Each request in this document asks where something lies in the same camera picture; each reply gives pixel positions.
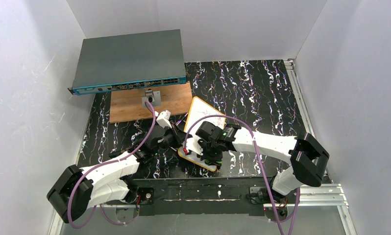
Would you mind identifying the aluminium frame rail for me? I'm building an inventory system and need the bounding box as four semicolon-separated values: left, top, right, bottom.
47;60;347;228

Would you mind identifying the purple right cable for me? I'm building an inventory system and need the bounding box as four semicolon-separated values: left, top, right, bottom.
184;115;302;235

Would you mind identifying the grey network switch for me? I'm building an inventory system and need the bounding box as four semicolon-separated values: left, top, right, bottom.
68;29;187;95

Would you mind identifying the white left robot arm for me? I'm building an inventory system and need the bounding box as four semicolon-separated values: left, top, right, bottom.
46;124;191;223

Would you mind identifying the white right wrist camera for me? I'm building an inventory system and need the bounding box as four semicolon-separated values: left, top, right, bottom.
181;137;209;157

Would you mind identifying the wooden board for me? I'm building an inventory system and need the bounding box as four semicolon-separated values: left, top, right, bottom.
109;82;194;124

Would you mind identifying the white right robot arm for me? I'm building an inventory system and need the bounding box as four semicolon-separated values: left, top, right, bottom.
193;121;329;196

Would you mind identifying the grey metal stand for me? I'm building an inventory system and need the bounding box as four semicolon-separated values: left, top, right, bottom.
141;89;161;108

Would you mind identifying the yellow-framed whiteboard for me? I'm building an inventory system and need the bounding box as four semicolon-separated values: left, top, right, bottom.
178;96;226;172

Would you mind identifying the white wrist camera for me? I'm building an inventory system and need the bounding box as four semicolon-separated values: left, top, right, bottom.
156;110;171;129
181;137;209;157

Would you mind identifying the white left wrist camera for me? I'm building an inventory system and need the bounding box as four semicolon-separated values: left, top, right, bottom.
156;110;171;129

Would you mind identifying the green bone-shaped eraser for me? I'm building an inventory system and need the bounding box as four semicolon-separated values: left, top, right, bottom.
204;159;222;168

